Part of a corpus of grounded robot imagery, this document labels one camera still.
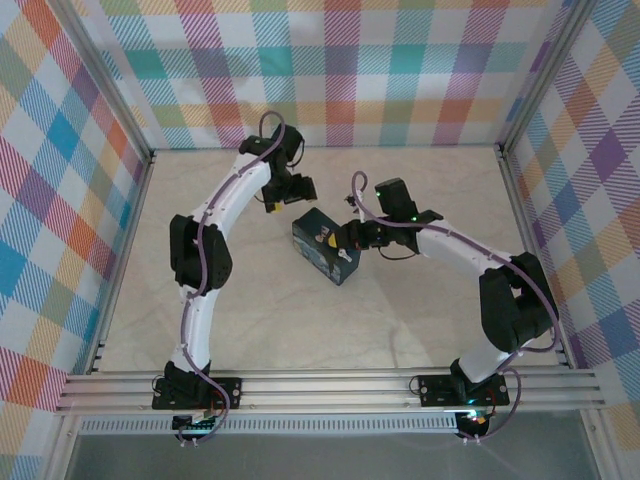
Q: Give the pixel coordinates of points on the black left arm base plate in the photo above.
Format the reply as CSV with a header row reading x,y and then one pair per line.
x,y
227,392

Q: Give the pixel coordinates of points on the starry night print tin box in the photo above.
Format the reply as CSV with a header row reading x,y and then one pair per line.
x,y
315,250

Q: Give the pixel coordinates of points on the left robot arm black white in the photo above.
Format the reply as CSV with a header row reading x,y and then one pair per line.
x,y
200,260

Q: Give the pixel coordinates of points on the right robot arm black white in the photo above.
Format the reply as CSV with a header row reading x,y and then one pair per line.
x,y
510,310

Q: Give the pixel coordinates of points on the plaid colourful cloth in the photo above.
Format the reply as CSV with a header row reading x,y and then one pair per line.
x,y
40,200
320,75
600,200

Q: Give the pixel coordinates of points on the green left controller board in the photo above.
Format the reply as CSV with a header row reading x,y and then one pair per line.
x,y
197,424

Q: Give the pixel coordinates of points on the aluminium mounting rail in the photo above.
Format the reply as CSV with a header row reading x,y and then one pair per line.
x,y
325,390

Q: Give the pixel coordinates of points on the aluminium side rail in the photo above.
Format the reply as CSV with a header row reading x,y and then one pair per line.
x,y
525,220
117,270

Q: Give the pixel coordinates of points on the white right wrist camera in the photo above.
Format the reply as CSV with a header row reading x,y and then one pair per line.
x,y
351,200

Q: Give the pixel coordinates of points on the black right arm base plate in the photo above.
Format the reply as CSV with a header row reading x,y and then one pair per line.
x,y
437,390

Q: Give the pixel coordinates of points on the aluminium frame post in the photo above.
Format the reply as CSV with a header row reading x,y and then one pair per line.
x,y
545,75
105,85

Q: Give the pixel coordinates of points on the small right controller board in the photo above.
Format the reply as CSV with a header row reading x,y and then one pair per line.
x,y
475,420

